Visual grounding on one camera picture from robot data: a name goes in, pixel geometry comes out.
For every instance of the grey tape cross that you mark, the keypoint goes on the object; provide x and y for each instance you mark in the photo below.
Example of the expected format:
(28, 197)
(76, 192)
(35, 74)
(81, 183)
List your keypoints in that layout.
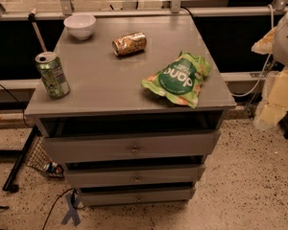
(72, 214)

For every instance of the green chip bag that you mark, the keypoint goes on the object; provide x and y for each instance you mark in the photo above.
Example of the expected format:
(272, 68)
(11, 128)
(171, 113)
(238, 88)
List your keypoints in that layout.
(180, 82)

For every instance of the green soda can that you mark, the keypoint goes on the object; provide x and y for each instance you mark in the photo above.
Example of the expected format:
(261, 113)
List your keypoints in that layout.
(49, 67)

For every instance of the grey drawer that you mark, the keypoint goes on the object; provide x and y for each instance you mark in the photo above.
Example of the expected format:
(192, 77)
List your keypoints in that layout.
(138, 196)
(135, 176)
(94, 149)

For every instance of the grey top drawer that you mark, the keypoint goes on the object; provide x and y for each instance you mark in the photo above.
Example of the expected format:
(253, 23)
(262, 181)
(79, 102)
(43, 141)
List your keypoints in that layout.
(94, 149)

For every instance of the grey drawer cabinet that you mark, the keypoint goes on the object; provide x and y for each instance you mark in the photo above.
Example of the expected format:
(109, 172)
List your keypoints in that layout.
(107, 100)

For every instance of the small blue white package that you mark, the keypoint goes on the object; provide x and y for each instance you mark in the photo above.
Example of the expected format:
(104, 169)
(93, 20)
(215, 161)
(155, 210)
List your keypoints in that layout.
(53, 168)

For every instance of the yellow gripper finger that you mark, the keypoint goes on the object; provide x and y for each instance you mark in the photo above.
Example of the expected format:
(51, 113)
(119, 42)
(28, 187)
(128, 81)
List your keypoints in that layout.
(274, 104)
(265, 45)

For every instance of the wire mesh basket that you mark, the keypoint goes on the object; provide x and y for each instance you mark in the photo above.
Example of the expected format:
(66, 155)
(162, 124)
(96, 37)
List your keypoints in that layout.
(38, 157)

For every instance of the white ceramic bowl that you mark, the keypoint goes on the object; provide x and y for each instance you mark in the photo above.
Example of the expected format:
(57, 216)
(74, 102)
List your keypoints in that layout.
(81, 26)

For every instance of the black metal floor stand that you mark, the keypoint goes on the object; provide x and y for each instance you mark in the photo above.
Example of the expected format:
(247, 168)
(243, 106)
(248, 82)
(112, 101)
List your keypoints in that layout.
(9, 185)

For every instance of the crushed golden soda can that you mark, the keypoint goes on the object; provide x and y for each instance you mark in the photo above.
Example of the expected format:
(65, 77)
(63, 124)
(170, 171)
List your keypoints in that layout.
(129, 44)

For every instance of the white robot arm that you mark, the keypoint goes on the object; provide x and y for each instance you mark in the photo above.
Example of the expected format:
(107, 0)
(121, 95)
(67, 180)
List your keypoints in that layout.
(280, 49)

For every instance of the grey bottom drawer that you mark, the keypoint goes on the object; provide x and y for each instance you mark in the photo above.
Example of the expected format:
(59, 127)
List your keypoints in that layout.
(138, 196)

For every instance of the grey middle drawer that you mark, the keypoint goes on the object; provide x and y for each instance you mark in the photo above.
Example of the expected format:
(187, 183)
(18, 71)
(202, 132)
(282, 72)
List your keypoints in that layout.
(135, 176)

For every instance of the wooden stick with black clamp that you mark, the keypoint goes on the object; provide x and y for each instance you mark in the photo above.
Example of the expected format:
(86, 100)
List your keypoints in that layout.
(32, 19)

